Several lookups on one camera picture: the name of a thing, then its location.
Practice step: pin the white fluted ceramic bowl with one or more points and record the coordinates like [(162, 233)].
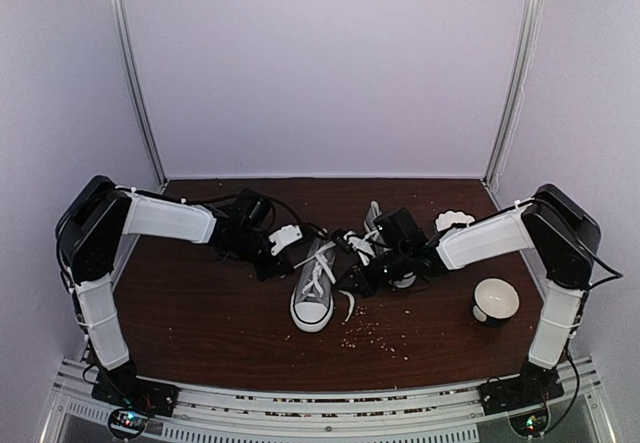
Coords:
[(452, 219)]

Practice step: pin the front aluminium rail frame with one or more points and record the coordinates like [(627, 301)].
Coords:
[(444, 413)]

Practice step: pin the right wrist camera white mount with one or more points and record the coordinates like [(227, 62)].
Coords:
[(350, 242)]

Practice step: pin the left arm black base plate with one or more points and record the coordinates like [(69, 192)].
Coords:
[(148, 397)]

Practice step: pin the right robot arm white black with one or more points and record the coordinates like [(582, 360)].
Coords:
[(565, 238)]

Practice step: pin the right aluminium frame post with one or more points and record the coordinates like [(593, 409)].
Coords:
[(515, 93)]

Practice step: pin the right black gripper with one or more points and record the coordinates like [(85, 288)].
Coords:
[(365, 286)]

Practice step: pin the aluminium frame post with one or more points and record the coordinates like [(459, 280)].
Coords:
[(135, 90), (515, 93)]

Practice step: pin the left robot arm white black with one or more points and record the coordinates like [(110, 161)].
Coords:
[(97, 233)]

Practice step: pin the black and white bowl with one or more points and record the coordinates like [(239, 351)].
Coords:
[(494, 302)]

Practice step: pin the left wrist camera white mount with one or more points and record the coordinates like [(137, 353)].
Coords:
[(284, 237)]

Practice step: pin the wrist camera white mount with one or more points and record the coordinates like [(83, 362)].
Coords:
[(350, 242), (284, 237)]

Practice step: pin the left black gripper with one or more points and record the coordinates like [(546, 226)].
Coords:
[(276, 267)]

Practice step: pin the left aluminium frame post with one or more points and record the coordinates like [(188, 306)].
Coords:
[(135, 90)]

